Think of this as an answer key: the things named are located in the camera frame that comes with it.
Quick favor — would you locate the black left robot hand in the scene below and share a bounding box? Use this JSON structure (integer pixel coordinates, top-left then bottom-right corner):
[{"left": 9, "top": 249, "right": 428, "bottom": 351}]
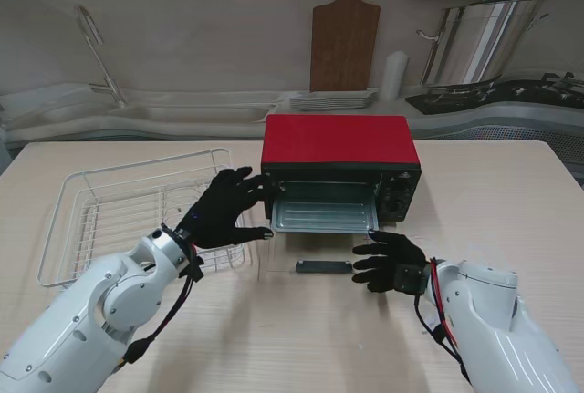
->
[{"left": 175, "top": 166, "right": 278, "bottom": 251}]

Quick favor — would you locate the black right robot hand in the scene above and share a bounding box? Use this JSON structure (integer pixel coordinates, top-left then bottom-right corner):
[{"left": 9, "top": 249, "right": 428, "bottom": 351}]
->
[{"left": 351, "top": 230, "right": 431, "bottom": 295}]

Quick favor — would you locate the glass oven door with handle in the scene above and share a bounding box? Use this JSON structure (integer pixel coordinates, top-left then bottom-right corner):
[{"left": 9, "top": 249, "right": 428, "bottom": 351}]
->
[{"left": 266, "top": 228, "right": 384, "bottom": 276}]

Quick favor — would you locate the red-topped black toaster oven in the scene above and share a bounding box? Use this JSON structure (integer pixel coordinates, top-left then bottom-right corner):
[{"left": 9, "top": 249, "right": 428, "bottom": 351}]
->
[{"left": 259, "top": 114, "right": 422, "bottom": 225}]

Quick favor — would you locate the white kitchen sink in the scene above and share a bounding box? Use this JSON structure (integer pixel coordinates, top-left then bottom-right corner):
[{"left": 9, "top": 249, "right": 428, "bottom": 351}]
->
[{"left": 104, "top": 103, "right": 279, "bottom": 124}]

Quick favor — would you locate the stack of white plates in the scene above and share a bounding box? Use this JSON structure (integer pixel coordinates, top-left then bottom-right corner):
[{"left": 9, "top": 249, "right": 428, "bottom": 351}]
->
[{"left": 288, "top": 89, "right": 380, "bottom": 110}]

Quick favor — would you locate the white cylindrical bottle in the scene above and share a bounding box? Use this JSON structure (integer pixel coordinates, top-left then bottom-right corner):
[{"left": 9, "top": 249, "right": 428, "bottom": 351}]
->
[{"left": 381, "top": 50, "right": 409, "bottom": 102}]

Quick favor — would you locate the chrome kitchen faucet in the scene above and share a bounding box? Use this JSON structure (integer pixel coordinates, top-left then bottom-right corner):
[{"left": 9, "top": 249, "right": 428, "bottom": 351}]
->
[{"left": 77, "top": 5, "right": 129, "bottom": 109}]

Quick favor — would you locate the black gas stove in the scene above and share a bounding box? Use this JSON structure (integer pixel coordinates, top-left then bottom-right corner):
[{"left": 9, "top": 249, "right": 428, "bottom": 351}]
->
[{"left": 404, "top": 71, "right": 584, "bottom": 116}]

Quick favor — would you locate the brown wooden cutting board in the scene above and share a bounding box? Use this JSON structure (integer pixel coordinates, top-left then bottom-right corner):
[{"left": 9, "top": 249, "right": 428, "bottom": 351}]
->
[{"left": 309, "top": 0, "right": 381, "bottom": 92}]

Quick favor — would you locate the stainless steel stock pot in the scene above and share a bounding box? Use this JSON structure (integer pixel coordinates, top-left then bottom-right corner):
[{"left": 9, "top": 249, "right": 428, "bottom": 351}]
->
[{"left": 415, "top": 0, "right": 551, "bottom": 88}]

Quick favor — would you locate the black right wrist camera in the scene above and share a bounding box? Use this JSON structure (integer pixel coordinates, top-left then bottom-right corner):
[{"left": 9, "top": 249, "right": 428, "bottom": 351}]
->
[{"left": 394, "top": 264, "right": 430, "bottom": 296}]

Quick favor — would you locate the red black right arm cable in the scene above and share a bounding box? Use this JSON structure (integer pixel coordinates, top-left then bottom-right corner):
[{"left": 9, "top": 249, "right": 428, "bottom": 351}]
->
[{"left": 412, "top": 260, "right": 471, "bottom": 371}]

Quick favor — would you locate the red black arm cable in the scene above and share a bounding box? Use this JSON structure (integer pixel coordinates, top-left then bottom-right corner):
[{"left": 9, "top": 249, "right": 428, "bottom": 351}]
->
[
  {"left": 116, "top": 246, "right": 204, "bottom": 371},
  {"left": 412, "top": 260, "right": 471, "bottom": 371}
]

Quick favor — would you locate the red black left arm cable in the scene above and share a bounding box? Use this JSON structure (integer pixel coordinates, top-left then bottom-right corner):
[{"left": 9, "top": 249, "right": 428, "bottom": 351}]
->
[{"left": 116, "top": 246, "right": 204, "bottom": 371}]

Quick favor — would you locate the white wire dish rack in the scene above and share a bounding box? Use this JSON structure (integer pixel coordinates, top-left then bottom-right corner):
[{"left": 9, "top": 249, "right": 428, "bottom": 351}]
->
[{"left": 37, "top": 147, "right": 250, "bottom": 287}]

